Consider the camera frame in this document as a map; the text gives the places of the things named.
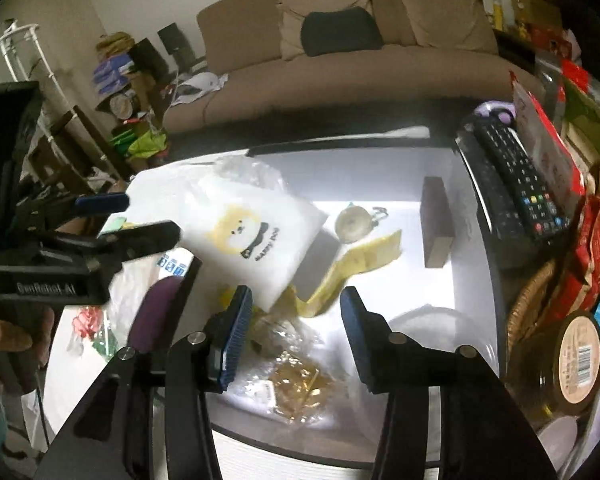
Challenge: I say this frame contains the purple oval case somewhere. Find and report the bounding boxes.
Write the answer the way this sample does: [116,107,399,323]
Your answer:
[128,276,184,353]

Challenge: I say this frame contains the dark brown box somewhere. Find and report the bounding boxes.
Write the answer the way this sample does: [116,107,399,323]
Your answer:
[419,177,455,269]

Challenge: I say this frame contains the white dog print bag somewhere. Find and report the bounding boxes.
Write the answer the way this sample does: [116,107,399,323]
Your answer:
[175,155,326,311]

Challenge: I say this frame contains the black cushion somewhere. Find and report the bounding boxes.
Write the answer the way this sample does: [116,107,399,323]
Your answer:
[300,6,384,58]

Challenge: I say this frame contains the person left hand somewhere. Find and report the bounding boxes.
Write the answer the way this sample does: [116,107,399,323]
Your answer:
[0,307,55,402]

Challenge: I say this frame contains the pink plastic clips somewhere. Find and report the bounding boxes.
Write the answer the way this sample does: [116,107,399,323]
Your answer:
[68,306,108,356]

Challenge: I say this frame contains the brown sofa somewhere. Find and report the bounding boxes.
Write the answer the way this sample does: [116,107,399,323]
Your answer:
[164,0,545,134]

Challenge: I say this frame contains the white blue packet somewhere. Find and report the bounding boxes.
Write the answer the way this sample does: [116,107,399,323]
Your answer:
[157,248,193,280]

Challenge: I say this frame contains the clear bag of gold items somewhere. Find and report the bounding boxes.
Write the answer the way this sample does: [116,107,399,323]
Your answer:
[226,313,347,426]

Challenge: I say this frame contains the black remote control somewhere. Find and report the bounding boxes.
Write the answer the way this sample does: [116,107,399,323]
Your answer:
[474,116,568,240]

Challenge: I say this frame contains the yellow snack packet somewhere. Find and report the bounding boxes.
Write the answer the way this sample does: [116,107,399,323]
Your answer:
[268,230,402,318]

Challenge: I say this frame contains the white shelf rack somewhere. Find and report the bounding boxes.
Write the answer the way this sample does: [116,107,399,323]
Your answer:
[0,18,76,124]

